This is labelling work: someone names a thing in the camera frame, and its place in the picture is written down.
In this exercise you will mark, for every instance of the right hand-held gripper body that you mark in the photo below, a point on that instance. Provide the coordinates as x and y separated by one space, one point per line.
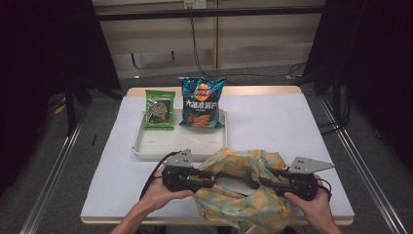
302 185

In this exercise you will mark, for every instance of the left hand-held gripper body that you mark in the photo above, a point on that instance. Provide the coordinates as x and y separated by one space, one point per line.
177 177

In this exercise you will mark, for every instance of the lemon print fabric bag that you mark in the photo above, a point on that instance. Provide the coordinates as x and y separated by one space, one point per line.
253 208

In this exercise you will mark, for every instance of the white plastic tray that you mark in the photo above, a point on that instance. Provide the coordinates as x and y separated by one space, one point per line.
181 143

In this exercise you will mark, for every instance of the green snack packet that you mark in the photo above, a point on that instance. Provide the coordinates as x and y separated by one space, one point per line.
159 109

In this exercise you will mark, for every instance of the blue potato chips bag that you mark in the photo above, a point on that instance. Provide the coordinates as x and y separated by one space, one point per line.
202 102

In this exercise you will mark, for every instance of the person's right hand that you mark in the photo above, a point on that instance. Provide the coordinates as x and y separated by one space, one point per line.
311 208

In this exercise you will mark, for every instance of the person's left hand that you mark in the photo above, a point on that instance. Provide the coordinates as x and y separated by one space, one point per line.
160 196

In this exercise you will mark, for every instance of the white-topped wooden table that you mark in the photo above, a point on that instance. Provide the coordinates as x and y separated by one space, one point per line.
269 113

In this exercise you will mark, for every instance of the black metal stand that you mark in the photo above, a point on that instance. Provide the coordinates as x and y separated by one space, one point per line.
72 107

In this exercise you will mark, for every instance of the yellow object on floor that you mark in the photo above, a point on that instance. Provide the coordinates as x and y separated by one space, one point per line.
60 106

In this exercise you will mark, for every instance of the black curtain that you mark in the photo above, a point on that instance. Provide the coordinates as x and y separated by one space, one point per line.
48 65
373 65

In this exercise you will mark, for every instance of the black horizontal bar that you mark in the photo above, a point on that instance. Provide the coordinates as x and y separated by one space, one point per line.
211 13

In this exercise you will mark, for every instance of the aluminium floor rail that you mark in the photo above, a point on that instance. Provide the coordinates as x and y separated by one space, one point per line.
363 169
52 175

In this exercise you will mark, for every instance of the white wall socket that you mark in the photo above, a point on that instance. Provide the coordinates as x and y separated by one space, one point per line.
195 4

